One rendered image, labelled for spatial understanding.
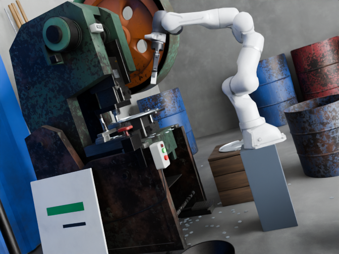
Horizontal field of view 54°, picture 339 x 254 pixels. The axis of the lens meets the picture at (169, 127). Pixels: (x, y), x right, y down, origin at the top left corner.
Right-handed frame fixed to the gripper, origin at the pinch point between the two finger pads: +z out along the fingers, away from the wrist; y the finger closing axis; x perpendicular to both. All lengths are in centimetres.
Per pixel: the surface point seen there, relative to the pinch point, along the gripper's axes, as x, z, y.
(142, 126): 3.7, 29.5, -0.8
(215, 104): -119, 6, 315
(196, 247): -30, 86, -35
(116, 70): 22.4, -2.2, 10.4
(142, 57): 7.6, -16.0, 38.6
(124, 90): 16.5, 9.3, 5.5
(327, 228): -89, 65, -51
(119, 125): 17.1, 30.7, 3.4
